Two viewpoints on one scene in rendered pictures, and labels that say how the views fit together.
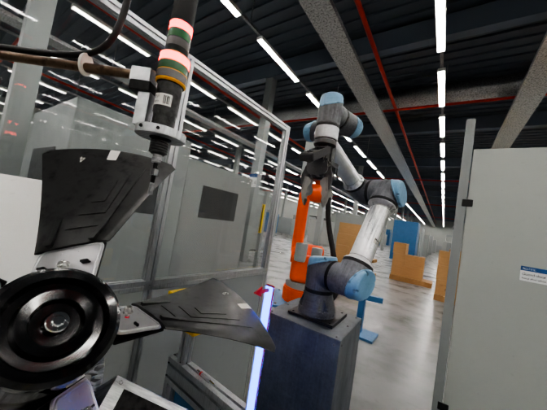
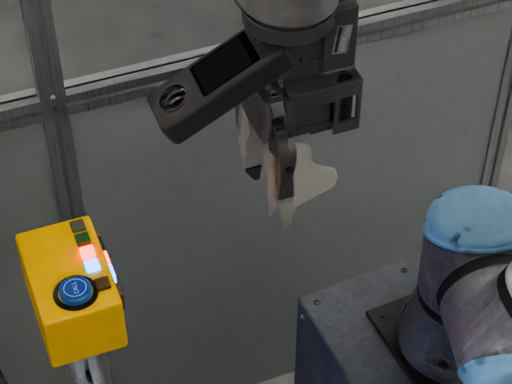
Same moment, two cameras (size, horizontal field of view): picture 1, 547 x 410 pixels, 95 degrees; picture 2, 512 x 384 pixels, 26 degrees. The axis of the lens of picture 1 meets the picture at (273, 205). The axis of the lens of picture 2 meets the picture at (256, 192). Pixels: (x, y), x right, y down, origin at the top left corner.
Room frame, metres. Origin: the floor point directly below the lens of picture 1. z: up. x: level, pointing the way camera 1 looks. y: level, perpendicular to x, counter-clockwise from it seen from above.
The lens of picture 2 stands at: (0.20, -0.48, 2.13)
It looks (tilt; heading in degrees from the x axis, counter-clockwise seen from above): 46 degrees down; 32
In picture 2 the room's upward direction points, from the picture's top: straight up
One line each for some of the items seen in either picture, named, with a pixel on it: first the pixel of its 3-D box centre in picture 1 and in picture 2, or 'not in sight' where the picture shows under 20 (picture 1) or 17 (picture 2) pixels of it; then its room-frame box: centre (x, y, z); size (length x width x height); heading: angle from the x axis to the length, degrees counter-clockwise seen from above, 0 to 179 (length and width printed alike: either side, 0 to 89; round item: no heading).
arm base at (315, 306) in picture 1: (317, 299); (462, 312); (1.04, -0.24, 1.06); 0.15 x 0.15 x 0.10
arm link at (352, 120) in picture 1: (343, 124); not in sight; (0.87, -0.20, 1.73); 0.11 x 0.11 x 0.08; 40
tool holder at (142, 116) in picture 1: (159, 106); not in sight; (0.37, 0.19, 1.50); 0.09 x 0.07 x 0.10; 88
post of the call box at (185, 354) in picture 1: (187, 342); (80, 340); (0.83, 0.20, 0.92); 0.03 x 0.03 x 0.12; 53
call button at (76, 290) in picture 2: not in sight; (75, 291); (0.81, 0.17, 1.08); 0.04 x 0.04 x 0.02
